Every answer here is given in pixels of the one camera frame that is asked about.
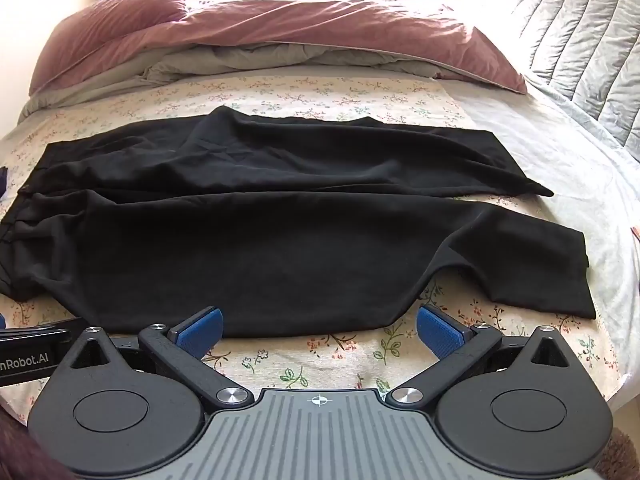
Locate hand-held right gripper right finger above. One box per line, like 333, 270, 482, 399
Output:
387, 304, 592, 407

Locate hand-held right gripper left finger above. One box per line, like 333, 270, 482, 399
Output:
52, 306, 253, 408

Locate black pants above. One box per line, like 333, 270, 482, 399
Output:
0, 105, 597, 337

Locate person's maroon fleece garment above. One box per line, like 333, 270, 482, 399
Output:
0, 400, 68, 480

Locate floral bedsheet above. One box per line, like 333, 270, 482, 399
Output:
0, 75, 623, 426

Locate mauve duvet with grey lining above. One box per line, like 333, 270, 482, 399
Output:
17, 0, 529, 123

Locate mauve pillow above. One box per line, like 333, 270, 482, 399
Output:
47, 0, 201, 56

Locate grey quilted headboard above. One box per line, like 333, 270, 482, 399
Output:
487, 0, 640, 148

